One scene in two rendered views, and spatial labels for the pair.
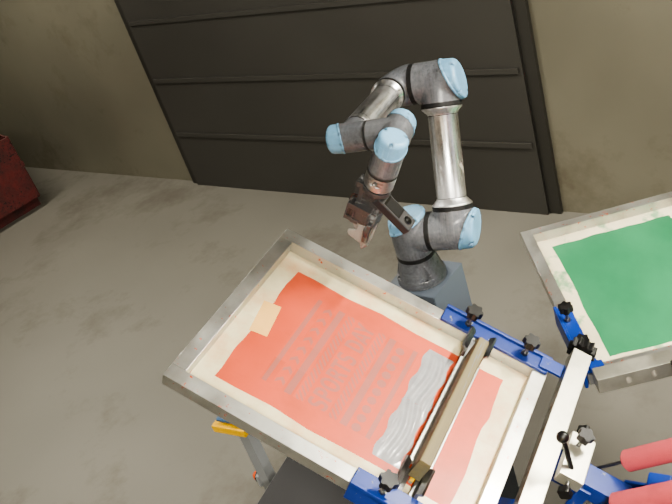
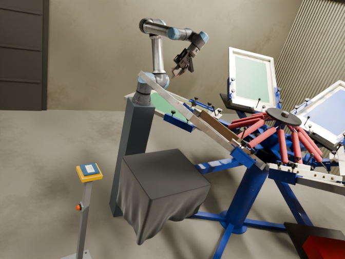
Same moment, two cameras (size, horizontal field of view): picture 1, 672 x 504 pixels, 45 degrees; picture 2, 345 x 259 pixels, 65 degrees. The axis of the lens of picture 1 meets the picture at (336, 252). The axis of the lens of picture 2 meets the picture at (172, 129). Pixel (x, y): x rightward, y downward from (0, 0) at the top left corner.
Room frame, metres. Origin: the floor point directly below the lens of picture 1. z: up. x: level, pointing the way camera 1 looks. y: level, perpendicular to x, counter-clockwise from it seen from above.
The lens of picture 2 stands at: (1.31, 1.66, 2.09)
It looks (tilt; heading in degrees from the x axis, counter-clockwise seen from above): 28 degrees down; 283
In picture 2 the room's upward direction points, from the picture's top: 15 degrees clockwise
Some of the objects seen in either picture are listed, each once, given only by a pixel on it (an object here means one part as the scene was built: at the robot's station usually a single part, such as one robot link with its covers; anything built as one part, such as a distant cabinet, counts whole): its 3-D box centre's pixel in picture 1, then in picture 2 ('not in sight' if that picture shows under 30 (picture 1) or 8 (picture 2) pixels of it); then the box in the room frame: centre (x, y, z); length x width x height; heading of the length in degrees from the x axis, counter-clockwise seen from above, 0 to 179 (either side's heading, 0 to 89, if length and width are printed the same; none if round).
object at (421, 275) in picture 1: (418, 263); (142, 96); (2.06, -0.23, 1.25); 0.15 x 0.15 x 0.10
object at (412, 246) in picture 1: (412, 231); (146, 82); (2.06, -0.23, 1.37); 0.13 x 0.12 x 0.14; 61
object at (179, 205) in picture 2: not in sight; (175, 213); (1.47, 0.26, 0.74); 0.46 x 0.04 x 0.42; 53
